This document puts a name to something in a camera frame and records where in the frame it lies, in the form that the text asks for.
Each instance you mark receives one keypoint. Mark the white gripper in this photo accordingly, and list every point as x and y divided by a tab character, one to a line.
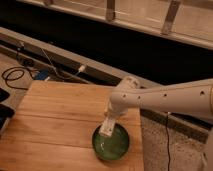
115	110

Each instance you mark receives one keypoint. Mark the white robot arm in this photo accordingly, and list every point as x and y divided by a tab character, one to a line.
192	98

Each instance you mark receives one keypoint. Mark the green ceramic bowl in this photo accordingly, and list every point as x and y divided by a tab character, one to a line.
111	148

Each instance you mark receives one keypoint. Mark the blue connector box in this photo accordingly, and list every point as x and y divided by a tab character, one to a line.
42	75

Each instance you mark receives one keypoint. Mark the black device at left edge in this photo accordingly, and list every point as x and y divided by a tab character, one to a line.
5	111

